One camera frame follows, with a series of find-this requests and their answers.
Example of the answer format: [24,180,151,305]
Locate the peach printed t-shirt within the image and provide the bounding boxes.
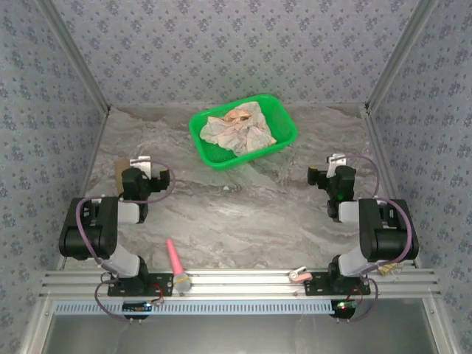
[199,102,277,156]

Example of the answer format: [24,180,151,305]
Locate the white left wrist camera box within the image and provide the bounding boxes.
[129,156,153,177]

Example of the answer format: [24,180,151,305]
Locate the slotted pale blue cable duct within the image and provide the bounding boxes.
[53,299,336,316]

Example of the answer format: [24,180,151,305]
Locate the pink toy microphone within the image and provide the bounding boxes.
[164,238,192,295]

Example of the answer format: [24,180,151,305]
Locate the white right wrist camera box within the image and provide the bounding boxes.
[327,153,348,175]

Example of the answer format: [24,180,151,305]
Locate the pink and white clip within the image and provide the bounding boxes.
[289,265,313,284]

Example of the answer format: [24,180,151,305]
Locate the aluminium mounting rail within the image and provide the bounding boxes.
[38,268,442,299]

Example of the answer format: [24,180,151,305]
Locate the grey metal panel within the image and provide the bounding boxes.
[49,313,438,354]

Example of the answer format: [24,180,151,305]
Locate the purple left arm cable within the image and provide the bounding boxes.
[75,158,177,322]

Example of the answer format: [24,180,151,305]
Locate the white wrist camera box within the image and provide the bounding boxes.
[129,156,153,177]
[327,153,348,175]

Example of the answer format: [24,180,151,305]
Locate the green plastic basket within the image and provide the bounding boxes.
[188,94,299,172]

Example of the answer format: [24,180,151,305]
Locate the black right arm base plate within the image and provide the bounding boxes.
[304,271,372,296]

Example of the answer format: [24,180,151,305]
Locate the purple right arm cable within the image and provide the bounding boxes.
[333,154,413,322]

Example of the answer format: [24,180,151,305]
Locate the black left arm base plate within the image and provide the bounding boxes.
[106,271,174,298]

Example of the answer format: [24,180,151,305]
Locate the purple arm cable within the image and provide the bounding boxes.
[333,154,413,322]
[75,158,177,322]

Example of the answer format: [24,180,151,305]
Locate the brown cardboard tube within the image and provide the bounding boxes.
[114,159,132,195]

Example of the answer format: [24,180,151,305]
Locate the aluminium frame post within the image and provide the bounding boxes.
[364,0,442,114]
[36,0,112,114]

